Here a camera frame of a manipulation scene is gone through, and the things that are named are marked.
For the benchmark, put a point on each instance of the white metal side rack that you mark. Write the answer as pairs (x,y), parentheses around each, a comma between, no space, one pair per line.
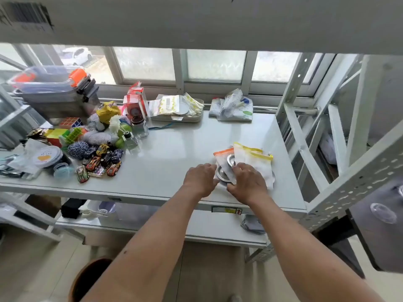
(15,116)

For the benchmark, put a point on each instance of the grey folded bag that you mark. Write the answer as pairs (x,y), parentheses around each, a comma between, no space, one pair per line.
(253,224)

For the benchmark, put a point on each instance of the yellow green puzzle cube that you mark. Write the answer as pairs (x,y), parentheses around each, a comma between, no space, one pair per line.
(56,136)

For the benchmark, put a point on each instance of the white car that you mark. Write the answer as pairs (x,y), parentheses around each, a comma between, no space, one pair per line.
(75,55)

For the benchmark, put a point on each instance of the diffuser bottle with white flowers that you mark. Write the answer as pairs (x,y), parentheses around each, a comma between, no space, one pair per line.
(129,141)

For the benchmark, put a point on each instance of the dark brown table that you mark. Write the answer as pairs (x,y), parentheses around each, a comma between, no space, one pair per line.
(377,242)

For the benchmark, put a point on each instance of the white round disc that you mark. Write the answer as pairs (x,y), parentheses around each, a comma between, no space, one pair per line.
(184,109)

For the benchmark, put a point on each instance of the brown round bin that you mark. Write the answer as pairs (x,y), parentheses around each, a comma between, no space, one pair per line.
(86,276)

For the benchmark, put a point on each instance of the colourful puzzle cube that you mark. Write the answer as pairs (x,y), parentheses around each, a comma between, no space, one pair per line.
(70,122)

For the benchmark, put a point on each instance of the pile of toy cars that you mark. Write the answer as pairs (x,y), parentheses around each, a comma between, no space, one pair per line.
(100,163)

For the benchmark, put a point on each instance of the clear plastic disc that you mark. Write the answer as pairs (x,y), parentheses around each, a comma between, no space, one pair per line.
(382,213)

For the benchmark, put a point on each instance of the yellow striped zip bag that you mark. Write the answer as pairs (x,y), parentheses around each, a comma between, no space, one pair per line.
(195,103)

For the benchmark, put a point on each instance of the yellow print zip bag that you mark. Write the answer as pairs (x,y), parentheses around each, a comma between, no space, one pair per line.
(167,105)

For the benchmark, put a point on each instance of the person's left hand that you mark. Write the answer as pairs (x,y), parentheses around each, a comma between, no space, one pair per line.
(200,180)

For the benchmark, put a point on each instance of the black box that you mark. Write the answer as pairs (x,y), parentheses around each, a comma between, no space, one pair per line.
(72,209)

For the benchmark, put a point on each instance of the white table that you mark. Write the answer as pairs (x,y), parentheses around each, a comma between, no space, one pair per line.
(176,147)

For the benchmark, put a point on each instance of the person's right hand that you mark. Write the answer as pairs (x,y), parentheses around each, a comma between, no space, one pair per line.
(248,187)

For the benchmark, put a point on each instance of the white lower shelf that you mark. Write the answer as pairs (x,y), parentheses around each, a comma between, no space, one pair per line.
(214,228)

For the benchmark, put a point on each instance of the green plastic toy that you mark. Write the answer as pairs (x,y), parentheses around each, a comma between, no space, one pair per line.
(74,135)

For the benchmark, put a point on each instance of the clear plastic tub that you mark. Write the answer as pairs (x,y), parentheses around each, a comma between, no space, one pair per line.
(132,213)

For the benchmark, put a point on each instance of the yellow trim mesh bag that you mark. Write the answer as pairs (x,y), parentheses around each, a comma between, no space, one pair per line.
(261,168)

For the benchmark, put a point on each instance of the patterned white cloth bundle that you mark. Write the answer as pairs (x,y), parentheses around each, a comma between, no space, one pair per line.
(233,106)

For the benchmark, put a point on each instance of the yellow snack bag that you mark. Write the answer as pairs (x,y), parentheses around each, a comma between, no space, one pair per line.
(107,112)

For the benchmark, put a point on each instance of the clear bin with orange latches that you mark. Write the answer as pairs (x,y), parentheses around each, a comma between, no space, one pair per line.
(44,78)

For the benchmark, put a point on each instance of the glass jar with dark lid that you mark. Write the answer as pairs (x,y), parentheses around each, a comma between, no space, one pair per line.
(140,128)

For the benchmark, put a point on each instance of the beige rectangular tray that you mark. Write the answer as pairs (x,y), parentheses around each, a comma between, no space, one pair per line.
(176,118)

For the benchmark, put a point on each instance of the clear plastic bag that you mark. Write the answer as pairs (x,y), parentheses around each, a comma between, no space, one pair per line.
(30,147)

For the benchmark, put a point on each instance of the red checkered box round window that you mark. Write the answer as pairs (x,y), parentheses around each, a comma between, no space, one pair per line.
(132,105)

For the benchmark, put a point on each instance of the white metal shelf frame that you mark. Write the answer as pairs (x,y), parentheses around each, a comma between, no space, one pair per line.
(302,144)

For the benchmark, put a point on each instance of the white round container orange heart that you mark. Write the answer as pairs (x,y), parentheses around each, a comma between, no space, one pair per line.
(47,157)

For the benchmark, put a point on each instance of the gold foil packet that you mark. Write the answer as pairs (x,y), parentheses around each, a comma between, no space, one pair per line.
(36,132)

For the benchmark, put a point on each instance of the small clear blue container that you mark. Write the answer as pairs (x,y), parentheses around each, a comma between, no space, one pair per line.
(63,171)

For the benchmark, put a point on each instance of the person's right shoe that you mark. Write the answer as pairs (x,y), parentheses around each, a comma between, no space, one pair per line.
(234,298)

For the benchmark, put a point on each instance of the grey plastic bag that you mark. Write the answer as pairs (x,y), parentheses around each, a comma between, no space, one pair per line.
(329,150)

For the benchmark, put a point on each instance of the person's right forearm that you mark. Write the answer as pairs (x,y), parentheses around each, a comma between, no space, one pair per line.
(302,257)

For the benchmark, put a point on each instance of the orange trim mesh bag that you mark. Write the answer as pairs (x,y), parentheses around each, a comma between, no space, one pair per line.
(220,158)

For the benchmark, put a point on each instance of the tall red white carton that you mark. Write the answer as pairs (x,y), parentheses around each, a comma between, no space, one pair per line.
(139,92)

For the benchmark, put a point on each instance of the person's left forearm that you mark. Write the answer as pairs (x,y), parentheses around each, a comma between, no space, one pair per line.
(151,248)

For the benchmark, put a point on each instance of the white window frame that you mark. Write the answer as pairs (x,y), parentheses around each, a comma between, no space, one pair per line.
(178,69)

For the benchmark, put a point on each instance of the grey overhead shelf board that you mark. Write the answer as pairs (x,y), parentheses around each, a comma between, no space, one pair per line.
(201,21)

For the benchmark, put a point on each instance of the blue white twine ball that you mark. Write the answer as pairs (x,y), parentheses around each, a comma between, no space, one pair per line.
(78,150)

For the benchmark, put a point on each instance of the metal rail pipe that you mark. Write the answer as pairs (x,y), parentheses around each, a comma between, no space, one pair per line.
(302,110)

